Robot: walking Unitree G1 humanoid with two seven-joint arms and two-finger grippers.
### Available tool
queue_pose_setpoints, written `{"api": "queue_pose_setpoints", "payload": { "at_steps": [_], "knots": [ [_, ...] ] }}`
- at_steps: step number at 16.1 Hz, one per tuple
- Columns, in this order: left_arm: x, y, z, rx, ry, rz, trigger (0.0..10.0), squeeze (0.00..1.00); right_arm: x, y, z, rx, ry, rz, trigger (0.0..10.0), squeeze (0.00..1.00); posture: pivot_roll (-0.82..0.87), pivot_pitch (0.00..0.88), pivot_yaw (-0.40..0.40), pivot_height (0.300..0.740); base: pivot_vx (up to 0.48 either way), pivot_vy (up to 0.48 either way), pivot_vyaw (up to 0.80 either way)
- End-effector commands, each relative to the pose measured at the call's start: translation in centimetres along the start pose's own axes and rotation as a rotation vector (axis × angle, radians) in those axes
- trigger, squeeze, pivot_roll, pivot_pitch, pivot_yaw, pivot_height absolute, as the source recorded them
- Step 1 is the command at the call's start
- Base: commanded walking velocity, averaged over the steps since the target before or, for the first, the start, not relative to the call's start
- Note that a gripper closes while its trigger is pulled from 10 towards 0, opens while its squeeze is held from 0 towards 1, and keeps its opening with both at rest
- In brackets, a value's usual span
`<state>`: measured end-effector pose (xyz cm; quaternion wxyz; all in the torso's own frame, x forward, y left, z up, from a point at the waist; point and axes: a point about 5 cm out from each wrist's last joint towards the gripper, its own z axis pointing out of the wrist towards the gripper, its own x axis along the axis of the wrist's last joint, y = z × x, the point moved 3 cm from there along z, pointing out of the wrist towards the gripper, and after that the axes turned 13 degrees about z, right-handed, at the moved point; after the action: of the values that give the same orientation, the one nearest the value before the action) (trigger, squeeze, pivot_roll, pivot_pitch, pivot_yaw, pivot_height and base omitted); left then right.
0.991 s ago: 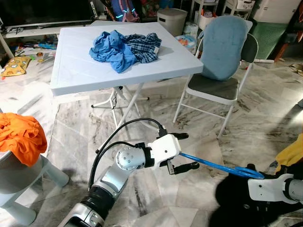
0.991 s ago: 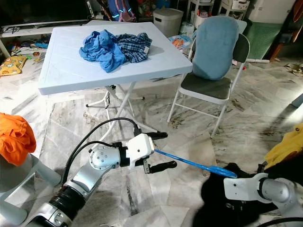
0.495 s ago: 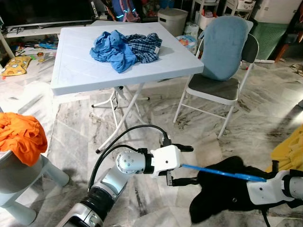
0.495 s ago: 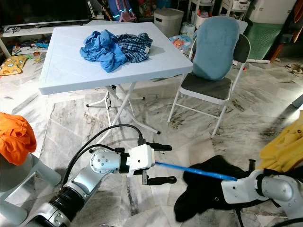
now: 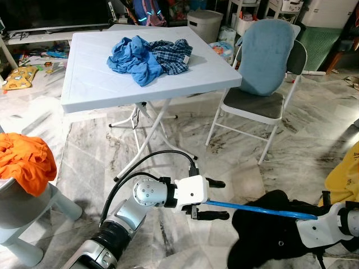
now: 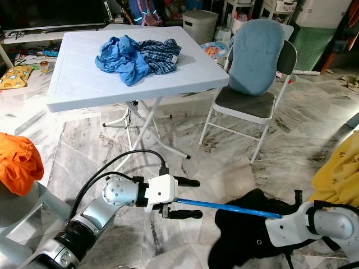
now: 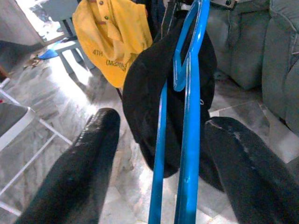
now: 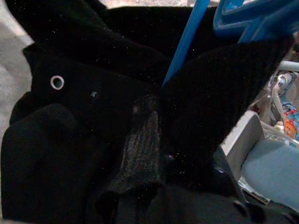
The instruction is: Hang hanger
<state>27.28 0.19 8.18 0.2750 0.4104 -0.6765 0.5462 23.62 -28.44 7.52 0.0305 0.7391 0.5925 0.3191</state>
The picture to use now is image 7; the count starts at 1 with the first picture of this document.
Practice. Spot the white frame folding chair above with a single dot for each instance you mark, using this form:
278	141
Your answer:
11	116

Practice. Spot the blue floor mat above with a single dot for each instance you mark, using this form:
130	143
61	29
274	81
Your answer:
49	53

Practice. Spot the yellow shirt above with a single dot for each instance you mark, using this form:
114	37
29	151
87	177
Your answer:
93	35

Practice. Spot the grey green leather sofa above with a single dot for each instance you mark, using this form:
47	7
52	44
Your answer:
257	46

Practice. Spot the white child chair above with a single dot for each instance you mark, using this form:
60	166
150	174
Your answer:
67	45

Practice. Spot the small tan floor item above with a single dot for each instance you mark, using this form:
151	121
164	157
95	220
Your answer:
32	61

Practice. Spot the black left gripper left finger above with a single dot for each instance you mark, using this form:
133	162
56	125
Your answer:
77	172

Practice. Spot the blue plastic hanger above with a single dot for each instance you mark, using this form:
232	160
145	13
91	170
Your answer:
190	140

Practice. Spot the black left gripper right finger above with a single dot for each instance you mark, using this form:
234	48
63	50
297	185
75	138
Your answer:
252	177

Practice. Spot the navy blue garment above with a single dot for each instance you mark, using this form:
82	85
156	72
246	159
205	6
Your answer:
154	18

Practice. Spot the black garment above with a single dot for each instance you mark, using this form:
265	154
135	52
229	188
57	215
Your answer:
144	93

